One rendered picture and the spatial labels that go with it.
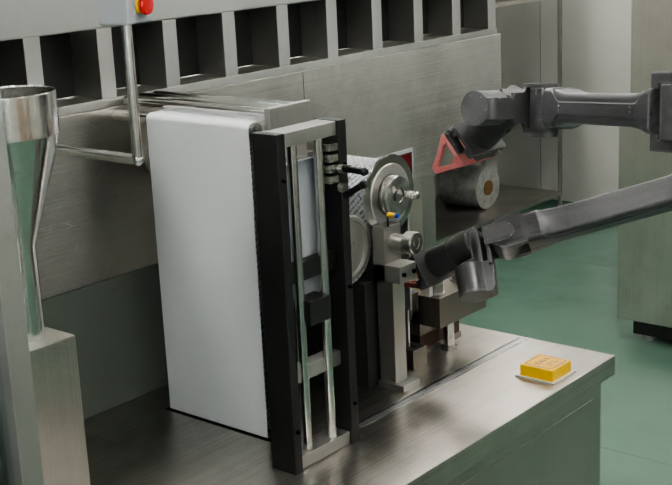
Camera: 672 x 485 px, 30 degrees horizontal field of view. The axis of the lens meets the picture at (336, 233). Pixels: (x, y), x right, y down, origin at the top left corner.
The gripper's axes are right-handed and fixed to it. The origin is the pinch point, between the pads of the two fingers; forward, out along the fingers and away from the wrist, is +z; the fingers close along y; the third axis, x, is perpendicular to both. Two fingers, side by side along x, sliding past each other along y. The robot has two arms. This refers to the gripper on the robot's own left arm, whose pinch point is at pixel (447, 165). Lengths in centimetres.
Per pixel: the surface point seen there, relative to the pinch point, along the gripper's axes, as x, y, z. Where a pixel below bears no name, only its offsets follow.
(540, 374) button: -38.3, 11.3, 16.3
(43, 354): -1, -75, 25
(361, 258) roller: -4.7, -9.4, 20.1
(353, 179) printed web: 7.8, -7.1, 13.7
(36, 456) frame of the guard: -20, -98, 2
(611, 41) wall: 112, 448, 172
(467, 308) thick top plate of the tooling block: -19.4, 18.0, 27.1
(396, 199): 1.0, -2.4, 11.6
